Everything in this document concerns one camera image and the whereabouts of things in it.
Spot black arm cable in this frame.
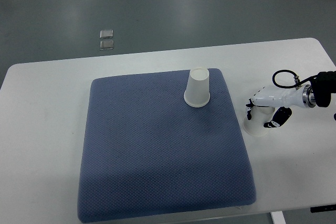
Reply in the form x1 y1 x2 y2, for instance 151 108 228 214
272 69 320 90

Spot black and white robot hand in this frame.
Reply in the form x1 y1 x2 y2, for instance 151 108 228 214
245 84 316 128

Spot lower metal floor plate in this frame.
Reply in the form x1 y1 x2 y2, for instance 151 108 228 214
100 39 114 50

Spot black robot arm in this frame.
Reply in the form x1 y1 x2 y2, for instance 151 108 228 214
302 71 335 108

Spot white paper cup on cushion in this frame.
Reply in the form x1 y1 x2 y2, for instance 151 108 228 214
184 67 210 108

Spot upper metal floor plate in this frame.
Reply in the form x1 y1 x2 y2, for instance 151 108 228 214
99 29 113 39

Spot white table leg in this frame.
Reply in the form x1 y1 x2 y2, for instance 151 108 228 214
270 211 286 224

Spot blue textured cushion mat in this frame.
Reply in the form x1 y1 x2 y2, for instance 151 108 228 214
78 68 256 223

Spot black table control panel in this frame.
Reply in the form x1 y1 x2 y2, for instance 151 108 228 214
310 204 336 213

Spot metal floor plate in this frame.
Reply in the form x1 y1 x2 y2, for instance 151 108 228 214
100 39 114 50
99 29 113 39

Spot white paper cup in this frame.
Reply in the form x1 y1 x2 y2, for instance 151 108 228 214
184 67 210 108
243 106 275 137

